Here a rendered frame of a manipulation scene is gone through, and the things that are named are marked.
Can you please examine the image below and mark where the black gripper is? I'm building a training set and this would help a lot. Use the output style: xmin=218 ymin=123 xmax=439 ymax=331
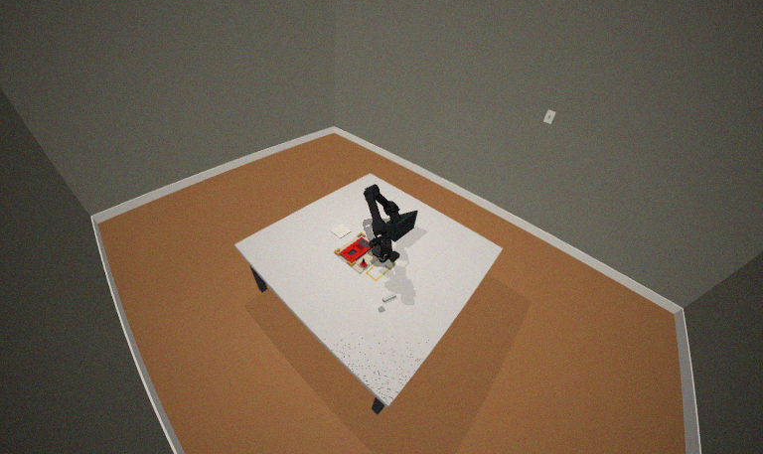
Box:
xmin=369 ymin=238 xmax=400 ymax=262

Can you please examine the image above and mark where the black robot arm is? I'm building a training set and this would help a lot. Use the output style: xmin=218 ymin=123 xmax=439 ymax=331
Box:
xmin=364 ymin=184 xmax=403 ymax=258

